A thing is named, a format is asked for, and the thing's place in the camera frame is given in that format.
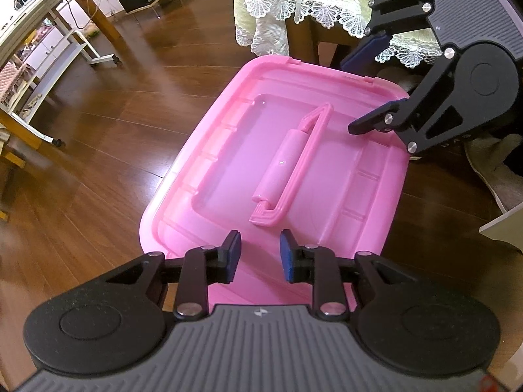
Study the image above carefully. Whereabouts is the white slipper foot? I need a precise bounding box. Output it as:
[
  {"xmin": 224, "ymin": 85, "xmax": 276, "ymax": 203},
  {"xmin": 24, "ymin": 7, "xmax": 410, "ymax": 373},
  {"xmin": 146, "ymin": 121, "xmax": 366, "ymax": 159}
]
[{"xmin": 464, "ymin": 134, "xmax": 522, "ymax": 213}]

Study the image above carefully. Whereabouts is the green covered sofa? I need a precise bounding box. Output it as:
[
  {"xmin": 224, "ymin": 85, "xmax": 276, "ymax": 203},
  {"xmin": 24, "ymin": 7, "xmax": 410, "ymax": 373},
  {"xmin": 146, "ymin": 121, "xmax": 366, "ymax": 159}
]
[{"xmin": 233, "ymin": 0, "xmax": 447, "ymax": 68}]

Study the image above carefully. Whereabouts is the white lace cloth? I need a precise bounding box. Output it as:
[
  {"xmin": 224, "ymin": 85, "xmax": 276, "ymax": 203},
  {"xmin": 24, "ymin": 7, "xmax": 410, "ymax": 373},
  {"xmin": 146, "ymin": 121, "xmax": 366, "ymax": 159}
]
[{"xmin": 234, "ymin": 0, "xmax": 444, "ymax": 68}]

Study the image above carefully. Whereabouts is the white shelf rack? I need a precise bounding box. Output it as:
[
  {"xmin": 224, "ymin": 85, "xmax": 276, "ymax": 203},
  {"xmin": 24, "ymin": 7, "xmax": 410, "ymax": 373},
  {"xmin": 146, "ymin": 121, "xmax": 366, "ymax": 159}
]
[{"xmin": 1, "ymin": 0, "xmax": 121, "ymax": 149}]

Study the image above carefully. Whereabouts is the pink plastic bin lid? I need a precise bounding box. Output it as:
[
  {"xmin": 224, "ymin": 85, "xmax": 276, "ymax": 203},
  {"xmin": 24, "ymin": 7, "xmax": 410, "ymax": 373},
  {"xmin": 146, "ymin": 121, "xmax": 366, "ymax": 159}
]
[{"xmin": 139, "ymin": 55, "xmax": 409, "ymax": 305}]

